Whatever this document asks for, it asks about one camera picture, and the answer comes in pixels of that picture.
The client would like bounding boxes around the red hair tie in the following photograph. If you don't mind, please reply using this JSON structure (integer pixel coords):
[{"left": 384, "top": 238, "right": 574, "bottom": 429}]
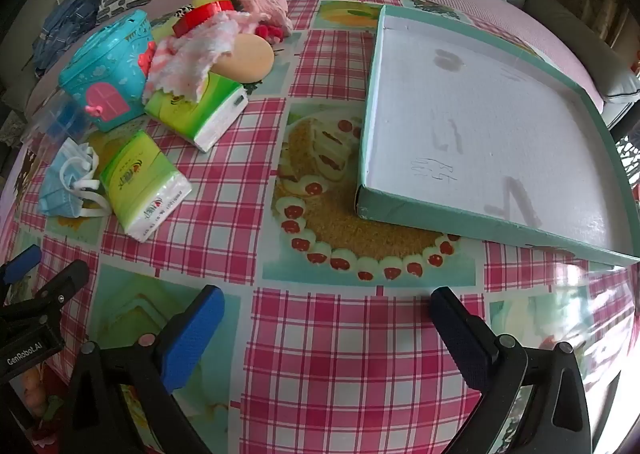
[{"left": 254, "top": 23, "right": 286, "bottom": 42}]

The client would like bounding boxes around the beige round puff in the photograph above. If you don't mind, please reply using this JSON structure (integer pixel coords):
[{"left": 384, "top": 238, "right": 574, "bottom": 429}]
[{"left": 212, "top": 34, "right": 276, "bottom": 84}]

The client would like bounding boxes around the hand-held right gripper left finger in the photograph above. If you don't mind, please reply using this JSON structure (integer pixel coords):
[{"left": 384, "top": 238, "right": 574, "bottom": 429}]
[{"left": 59, "top": 285, "right": 226, "bottom": 454}]

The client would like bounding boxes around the pink white fluffy towel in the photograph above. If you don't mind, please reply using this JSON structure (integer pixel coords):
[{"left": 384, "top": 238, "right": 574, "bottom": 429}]
[{"left": 142, "top": 12, "right": 246, "bottom": 105}]

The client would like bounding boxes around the blue face mask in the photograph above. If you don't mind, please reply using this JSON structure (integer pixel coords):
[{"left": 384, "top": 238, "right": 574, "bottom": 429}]
[{"left": 39, "top": 139, "right": 113, "bottom": 219}]

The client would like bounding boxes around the blue clothing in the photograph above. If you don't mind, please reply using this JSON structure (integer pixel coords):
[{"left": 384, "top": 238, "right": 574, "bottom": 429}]
[{"left": 32, "top": 0, "right": 103, "bottom": 80}]

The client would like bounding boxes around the red tape roll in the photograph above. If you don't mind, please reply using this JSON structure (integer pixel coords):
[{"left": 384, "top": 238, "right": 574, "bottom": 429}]
[{"left": 172, "top": 0, "right": 236, "bottom": 38}]

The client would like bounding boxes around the green tissue pack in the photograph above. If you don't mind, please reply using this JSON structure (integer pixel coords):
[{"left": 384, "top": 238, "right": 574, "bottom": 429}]
[
  {"left": 144, "top": 72, "right": 249, "bottom": 153},
  {"left": 99, "top": 130, "right": 193, "bottom": 241}
]

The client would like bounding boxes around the teal toy house container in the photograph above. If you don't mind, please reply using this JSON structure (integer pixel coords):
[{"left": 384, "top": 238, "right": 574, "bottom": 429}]
[{"left": 58, "top": 9, "right": 156, "bottom": 132}]

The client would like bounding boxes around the clear plastic bag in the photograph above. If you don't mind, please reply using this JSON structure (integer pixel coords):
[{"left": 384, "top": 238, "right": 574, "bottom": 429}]
[{"left": 30, "top": 94, "right": 93, "bottom": 145}]

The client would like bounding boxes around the shallow teal cardboard box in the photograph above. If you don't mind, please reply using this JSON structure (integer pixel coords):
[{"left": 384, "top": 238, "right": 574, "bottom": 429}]
[{"left": 355, "top": 4, "right": 640, "bottom": 267}]

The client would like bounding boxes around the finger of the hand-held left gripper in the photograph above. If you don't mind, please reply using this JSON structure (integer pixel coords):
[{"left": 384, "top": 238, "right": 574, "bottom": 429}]
[
  {"left": 0, "top": 259, "right": 91, "bottom": 320},
  {"left": 0, "top": 244, "right": 43, "bottom": 285}
]

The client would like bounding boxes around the pink checked tablecloth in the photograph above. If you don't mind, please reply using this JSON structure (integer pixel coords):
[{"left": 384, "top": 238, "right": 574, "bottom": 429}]
[{"left": 0, "top": 0, "right": 640, "bottom": 454}]

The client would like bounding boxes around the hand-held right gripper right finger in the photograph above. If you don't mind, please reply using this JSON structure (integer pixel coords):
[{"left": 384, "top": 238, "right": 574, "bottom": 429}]
[{"left": 430, "top": 287, "right": 593, "bottom": 454}]

